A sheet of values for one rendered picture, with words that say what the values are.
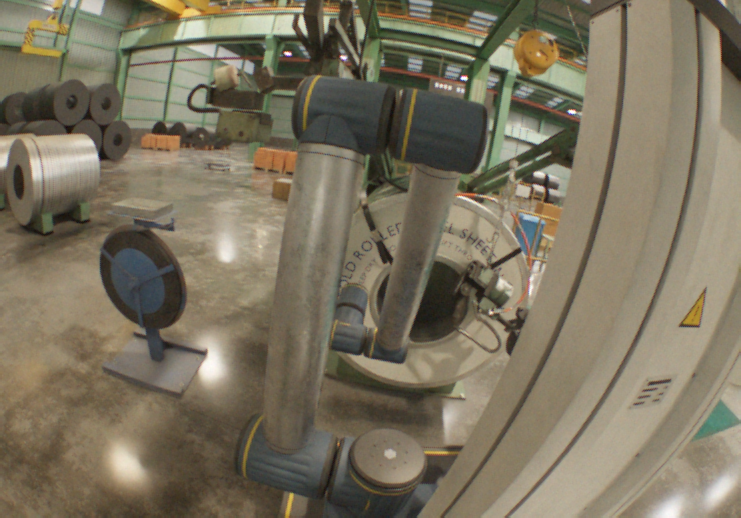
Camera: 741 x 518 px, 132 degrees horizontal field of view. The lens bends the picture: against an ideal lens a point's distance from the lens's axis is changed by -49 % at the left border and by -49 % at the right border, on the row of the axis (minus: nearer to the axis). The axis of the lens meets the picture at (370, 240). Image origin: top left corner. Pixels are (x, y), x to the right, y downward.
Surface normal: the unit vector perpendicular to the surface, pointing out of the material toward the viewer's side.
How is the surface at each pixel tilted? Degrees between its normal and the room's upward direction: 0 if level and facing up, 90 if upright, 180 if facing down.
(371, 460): 0
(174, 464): 0
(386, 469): 0
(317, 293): 82
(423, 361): 90
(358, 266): 90
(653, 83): 90
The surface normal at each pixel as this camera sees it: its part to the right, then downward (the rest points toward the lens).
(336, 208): 0.50, 0.19
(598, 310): -0.98, -0.18
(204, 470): 0.18, -0.94
